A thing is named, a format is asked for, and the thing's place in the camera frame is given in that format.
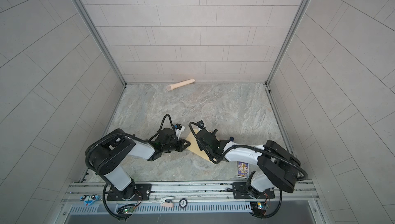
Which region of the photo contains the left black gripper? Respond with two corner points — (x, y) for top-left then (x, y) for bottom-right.
(161, 139), (191, 154)

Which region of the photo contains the yellow manila envelope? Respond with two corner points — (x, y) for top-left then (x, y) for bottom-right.
(186, 132), (212, 163)

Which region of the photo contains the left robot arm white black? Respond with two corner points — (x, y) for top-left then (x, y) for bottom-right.
(85, 128), (191, 200)

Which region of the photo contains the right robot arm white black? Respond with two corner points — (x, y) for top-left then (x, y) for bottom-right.
(191, 127), (308, 198)

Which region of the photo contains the round black white badge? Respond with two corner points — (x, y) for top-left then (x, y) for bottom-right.
(179, 198), (188, 209)

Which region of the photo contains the white beige tag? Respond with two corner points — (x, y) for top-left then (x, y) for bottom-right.
(159, 196), (174, 208)

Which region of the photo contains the beige wooden pestle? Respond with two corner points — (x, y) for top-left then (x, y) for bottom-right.
(166, 79), (195, 91)

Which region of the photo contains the right circuit board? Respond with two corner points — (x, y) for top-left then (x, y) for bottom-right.
(250, 202), (270, 216)

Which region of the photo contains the circuit board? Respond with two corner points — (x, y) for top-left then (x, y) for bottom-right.
(117, 204), (135, 215)
(250, 202), (270, 216)

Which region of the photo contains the left circuit board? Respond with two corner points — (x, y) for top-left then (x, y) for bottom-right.
(117, 204), (135, 215)

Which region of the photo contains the right black corrugated cable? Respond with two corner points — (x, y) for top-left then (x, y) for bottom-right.
(188, 121), (309, 181)

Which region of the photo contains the black corrugated cable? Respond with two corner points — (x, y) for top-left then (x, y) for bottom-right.
(188, 121), (309, 181)
(148, 113), (177, 141)

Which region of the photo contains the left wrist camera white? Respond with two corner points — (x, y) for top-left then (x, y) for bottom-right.
(174, 123), (185, 139)

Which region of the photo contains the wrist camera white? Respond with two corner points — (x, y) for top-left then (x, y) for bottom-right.
(174, 123), (185, 139)
(197, 120), (206, 130)

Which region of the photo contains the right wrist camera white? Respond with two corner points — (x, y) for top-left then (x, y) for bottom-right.
(197, 120), (206, 130)

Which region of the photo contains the left black corrugated cable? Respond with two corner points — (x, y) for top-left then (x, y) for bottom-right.
(148, 113), (177, 141)

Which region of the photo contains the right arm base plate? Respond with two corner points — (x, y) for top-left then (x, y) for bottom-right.
(227, 182), (275, 200)

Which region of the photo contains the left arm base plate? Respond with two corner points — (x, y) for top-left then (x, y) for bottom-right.
(106, 183), (152, 201)

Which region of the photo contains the aluminium mounting rail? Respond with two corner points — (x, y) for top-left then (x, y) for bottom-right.
(60, 179), (320, 206)

